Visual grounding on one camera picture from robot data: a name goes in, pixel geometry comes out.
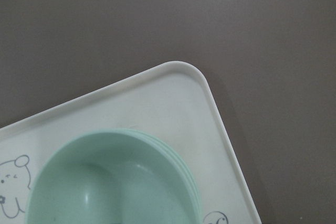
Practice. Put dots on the cream bunny print tray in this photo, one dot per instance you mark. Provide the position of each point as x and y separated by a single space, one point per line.
173 102

